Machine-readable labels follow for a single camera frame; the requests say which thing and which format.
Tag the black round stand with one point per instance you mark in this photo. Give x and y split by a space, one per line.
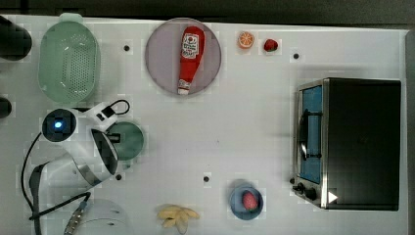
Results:
15 41

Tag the black cylinder at edge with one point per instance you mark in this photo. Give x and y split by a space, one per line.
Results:
5 107

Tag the orange slice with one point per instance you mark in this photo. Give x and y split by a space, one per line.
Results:
245 40

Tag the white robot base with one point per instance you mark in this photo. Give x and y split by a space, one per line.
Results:
99 217

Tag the red ketchup bottle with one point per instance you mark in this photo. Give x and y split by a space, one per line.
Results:
191 52

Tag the blue bowl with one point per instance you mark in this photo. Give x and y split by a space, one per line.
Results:
236 204

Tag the grey round plate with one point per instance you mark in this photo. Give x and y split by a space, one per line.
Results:
162 56

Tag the black toaster oven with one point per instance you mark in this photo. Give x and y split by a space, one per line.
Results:
347 144

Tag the red strawberry on table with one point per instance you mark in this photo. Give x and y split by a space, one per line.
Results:
270 45

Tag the green mug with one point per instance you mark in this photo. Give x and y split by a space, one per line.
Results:
131 141

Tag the peeled banana toy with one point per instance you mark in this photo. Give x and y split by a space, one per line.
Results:
177 216

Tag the red strawberry in bowl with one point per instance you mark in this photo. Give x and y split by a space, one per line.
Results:
249 201

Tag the green perforated colander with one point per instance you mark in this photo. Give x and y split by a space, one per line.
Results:
70 59

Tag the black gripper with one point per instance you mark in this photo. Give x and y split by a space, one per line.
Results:
114 137

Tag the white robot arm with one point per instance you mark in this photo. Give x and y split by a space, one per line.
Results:
90 157

